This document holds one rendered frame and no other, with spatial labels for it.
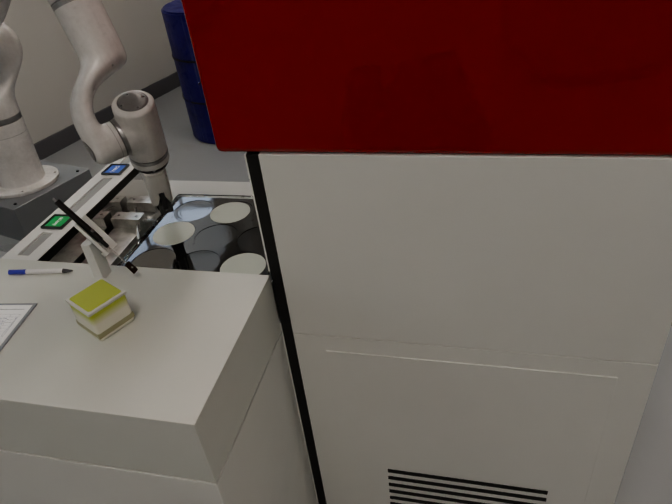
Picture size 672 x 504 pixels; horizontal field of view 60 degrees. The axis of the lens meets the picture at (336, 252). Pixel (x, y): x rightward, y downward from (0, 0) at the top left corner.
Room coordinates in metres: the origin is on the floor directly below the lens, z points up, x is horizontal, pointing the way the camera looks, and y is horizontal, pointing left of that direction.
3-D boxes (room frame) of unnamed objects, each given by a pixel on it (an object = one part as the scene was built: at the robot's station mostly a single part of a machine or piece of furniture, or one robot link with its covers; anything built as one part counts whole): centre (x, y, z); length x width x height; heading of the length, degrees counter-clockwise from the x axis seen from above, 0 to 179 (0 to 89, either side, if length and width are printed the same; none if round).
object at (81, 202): (1.31, 0.60, 0.89); 0.55 x 0.09 x 0.14; 163
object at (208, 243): (1.14, 0.27, 0.90); 0.34 x 0.34 x 0.01; 73
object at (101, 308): (0.79, 0.42, 1.00); 0.07 x 0.07 x 0.07; 47
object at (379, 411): (1.16, -0.32, 0.41); 0.82 x 0.70 x 0.82; 163
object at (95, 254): (0.94, 0.45, 1.03); 0.06 x 0.04 x 0.13; 73
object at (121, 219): (1.28, 0.51, 0.89); 0.08 x 0.03 x 0.03; 73
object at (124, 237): (1.20, 0.53, 0.87); 0.36 x 0.08 x 0.03; 163
